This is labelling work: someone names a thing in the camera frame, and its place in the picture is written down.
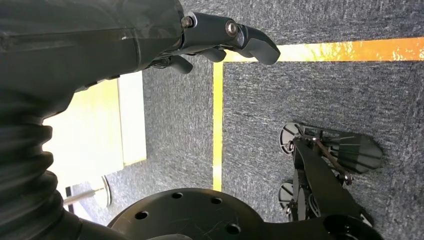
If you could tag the yellow floor tape strip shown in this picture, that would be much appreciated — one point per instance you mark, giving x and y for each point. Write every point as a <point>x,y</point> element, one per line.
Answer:
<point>348,49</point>
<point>217,126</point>

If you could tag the chrome rod with disc foot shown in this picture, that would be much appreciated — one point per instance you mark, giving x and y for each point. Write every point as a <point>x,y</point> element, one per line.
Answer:
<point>96,193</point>

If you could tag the black caster leg assembly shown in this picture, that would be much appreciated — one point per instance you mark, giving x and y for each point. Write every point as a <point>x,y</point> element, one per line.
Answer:
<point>318,172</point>

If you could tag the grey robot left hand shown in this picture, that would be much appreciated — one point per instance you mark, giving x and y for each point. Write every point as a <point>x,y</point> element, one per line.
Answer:
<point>82,43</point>

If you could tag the black round perforated plate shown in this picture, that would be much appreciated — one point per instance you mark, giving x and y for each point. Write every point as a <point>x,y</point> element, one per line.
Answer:
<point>198,218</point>

